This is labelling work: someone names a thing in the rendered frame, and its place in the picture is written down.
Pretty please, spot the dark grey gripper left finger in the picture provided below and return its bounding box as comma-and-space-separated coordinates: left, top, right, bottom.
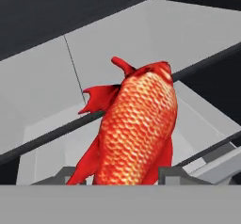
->
31, 166, 88, 186

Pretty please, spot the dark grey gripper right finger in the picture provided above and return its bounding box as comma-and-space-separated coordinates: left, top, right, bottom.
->
157, 166, 212, 186

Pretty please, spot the red orange fish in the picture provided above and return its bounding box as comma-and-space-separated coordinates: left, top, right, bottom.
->
65, 56, 179, 185

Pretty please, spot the dark fridge shelf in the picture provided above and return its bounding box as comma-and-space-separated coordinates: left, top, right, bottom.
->
0, 41, 241, 167
174, 130, 241, 168

